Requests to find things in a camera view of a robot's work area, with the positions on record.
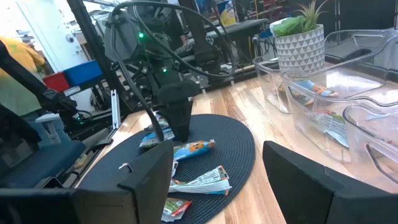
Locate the yellow sign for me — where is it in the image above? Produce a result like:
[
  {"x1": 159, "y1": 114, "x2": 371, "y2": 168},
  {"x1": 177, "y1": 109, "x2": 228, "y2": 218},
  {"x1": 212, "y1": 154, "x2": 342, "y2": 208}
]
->
[{"x1": 219, "y1": 1, "x2": 237, "y2": 27}]

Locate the clear plastic bin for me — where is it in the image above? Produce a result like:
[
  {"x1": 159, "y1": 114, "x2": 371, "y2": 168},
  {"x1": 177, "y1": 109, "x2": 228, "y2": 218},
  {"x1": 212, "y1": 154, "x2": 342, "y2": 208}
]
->
[
  {"x1": 343, "y1": 98, "x2": 398, "y2": 187},
  {"x1": 252, "y1": 55, "x2": 293, "y2": 114},
  {"x1": 280, "y1": 29, "x2": 398, "y2": 163}
]

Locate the red and white granola bar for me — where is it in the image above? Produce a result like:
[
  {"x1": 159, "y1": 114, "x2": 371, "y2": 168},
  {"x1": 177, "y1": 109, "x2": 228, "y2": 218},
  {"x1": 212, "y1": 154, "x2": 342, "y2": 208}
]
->
[{"x1": 167, "y1": 164, "x2": 233, "y2": 196}]

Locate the red storage bin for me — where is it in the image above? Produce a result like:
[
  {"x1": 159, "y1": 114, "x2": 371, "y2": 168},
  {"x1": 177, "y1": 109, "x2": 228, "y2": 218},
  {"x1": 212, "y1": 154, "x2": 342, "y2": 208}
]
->
[{"x1": 42, "y1": 72, "x2": 70, "y2": 93}]

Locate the black background workbench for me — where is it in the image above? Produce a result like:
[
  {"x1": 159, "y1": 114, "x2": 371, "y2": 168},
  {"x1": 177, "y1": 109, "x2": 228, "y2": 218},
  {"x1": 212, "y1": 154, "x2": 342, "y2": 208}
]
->
[{"x1": 174, "y1": 17, "x2": 270, "y2": 68}]

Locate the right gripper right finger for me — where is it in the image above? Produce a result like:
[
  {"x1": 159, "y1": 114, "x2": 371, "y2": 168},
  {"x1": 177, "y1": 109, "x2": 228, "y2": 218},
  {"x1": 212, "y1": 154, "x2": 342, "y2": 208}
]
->
[{"x1": 262, "y1": 141, "x2": 398, "y2": 224}]

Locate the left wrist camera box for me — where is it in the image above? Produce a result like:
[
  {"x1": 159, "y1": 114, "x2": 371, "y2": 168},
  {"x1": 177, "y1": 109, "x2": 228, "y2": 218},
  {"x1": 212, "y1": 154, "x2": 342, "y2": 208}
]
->
[{"x1": 157, "y1": 80, "x2": 200, "y2": 105}]

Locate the blue granola bar orange picture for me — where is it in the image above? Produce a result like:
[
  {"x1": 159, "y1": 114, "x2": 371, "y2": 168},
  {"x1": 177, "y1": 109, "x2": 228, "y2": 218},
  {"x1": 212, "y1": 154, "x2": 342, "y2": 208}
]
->
[{"x1": 173, "y1": 139, "x2": 216, "y2": 162}]

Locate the red green snack packet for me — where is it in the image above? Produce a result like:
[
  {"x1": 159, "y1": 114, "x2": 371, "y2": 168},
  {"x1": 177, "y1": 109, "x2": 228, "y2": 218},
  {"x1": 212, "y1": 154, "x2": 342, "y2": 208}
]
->
[{"x1": 160, "y1": 197, "x2": 193, "y2": 223}]

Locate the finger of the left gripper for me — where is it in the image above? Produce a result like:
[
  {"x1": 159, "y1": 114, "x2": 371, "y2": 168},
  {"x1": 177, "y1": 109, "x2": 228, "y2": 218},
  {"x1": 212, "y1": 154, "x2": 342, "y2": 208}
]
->
[
  {"x1": 177, "y1": 101, "x2": 194, "y2": 142},
  {"x1": 161, "y1": 103, "x2": 183, "y2": 142}
]

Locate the silver aluminium extrusion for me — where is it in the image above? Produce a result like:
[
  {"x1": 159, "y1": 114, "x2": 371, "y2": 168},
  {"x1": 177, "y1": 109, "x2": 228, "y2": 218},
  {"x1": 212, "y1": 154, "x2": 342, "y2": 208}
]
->
[{"x1": 111, "y1": 89, "x2": 121, "y2": 130}]

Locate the blue storage bin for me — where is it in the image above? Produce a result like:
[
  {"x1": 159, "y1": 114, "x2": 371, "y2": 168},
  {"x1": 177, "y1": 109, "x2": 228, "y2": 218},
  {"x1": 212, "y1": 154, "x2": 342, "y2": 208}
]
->
[{"x1": 63, "y1": 59, "x2": 103, "y2": 87}]

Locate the round dark woven placemat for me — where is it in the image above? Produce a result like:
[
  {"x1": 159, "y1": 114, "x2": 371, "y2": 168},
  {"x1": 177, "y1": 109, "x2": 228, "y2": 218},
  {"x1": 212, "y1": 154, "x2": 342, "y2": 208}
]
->
[{"x1": 77, "y1": 113, "x2": 256, "y2": 224}]

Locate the dark side desk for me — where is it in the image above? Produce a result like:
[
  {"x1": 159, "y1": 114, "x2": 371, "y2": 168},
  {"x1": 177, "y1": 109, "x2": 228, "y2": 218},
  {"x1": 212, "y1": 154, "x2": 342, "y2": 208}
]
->
[{"x1": 0, "y1": 139, "x2": 87, "y2": 189}]

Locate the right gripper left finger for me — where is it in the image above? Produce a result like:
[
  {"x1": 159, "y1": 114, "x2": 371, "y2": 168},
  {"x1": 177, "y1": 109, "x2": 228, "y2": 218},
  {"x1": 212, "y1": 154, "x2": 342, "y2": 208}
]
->
[{"x1": 0, "y1": 139, "x2": 174, "y2": 224}]

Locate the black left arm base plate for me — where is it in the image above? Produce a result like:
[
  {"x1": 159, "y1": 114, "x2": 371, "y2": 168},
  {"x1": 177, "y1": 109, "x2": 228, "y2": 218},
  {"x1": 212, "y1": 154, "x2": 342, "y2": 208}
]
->
[{"x1": 198, "y1": 73, "x2": 234, "y2": 94}]

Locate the blue and orange granola bar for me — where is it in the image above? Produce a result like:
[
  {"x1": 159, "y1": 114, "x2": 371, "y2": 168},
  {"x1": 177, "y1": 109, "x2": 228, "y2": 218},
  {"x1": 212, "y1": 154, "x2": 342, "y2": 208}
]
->
[{"x1": 294, "y1": 80, "x2": 339, "y2": 98}]

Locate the succulent in triangle-pattern pot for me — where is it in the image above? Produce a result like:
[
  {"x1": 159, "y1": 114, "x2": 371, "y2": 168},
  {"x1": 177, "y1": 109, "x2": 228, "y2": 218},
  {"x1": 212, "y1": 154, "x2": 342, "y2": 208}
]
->
[{"x1": 272, "y1": 0, "x2": 327, "y2": 74}]

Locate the person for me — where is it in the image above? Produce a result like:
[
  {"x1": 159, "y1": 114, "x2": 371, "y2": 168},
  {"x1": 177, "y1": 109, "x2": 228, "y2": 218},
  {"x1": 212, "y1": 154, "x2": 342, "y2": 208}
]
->
[{"x1": 0, "y1": 35, "x2": 46, "y2": 116}]

